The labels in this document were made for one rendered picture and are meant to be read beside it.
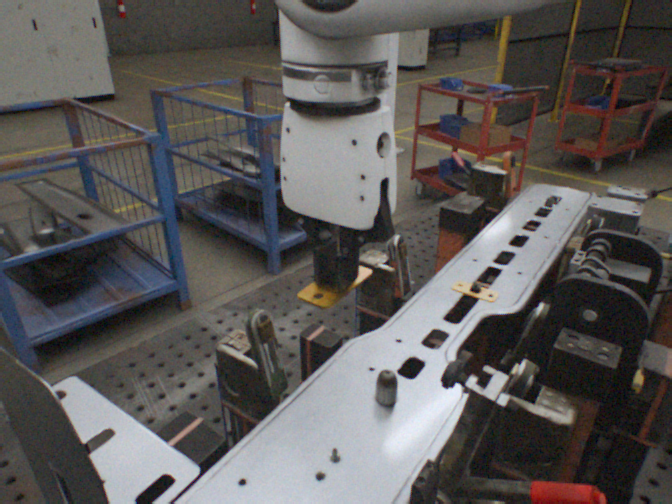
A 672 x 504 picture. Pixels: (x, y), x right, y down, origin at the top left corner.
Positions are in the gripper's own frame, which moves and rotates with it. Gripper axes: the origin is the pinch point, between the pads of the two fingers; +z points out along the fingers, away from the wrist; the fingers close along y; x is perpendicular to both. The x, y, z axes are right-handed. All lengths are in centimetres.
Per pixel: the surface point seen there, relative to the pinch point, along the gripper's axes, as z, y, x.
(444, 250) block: 37, 18, -75
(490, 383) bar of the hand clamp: 6.0, -16.6, 0.8
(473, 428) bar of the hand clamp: 10.1, -16.3, 2.4
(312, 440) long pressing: 27.4, 3.8, 0.0
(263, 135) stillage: 42, 152, -150
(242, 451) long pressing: 27.4, 9.9, 6.4
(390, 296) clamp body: 29.3, 13.3, -37.5
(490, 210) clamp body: 34, 15, -101
